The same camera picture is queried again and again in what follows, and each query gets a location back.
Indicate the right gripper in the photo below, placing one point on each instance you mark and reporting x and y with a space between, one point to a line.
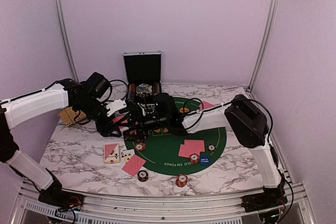
141 127

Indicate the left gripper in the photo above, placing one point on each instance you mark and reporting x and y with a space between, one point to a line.
105 127

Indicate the red-backed card deck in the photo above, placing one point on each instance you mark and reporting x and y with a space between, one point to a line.
119 121

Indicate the red 5 chips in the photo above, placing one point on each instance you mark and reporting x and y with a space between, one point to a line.
194 158
140 147

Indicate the five of clubs card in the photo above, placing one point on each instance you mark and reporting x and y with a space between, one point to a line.
126 155

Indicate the red-backed card off mat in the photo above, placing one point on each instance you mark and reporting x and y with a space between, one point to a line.
133 166

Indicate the dark 100 chip stack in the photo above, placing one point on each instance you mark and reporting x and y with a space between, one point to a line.
142 176

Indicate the orange round dealer button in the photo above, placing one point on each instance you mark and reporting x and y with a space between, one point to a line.
184 110

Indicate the red-backed card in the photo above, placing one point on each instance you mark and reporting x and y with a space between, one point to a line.
194 146
206 105

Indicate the red 5 chip stack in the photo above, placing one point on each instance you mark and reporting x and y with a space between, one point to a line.
181 180

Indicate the blue small blind button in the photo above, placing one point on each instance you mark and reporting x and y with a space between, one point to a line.
204 161

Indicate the dark 100 chips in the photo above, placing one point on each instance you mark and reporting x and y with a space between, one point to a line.
211 148

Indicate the red-backed card seat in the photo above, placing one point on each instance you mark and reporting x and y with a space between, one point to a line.
186 151

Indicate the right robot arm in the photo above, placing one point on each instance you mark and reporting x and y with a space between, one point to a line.
241 114

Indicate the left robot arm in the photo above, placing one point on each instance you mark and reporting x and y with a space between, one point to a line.
17 110

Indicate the card deck box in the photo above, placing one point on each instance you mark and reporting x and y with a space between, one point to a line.
111 154

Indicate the brown purple chip row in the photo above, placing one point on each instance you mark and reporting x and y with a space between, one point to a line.
131 93

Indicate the woven bamboo tray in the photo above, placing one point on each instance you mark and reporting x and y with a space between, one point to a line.
70 117

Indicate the blue card deck in case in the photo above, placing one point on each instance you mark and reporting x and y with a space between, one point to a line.
144 90

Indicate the dark brown chip row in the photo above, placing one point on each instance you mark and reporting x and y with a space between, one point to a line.
156 88

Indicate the round green poker mat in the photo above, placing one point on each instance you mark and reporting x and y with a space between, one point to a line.
162 147

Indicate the aluminium poker chip case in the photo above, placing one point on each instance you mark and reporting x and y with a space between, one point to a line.
143 67

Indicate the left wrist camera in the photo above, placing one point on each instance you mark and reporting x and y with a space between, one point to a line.
115 106

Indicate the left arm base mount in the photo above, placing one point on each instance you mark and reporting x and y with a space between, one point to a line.
64 200

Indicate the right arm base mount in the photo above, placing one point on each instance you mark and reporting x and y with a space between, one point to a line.
262 201

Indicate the left aluminium frame post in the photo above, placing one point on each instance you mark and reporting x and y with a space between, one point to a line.
65 39

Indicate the aluminium frame post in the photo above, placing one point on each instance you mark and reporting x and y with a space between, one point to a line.
65 39
271 17

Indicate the right aluminium frame post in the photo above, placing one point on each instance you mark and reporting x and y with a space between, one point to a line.
271 17

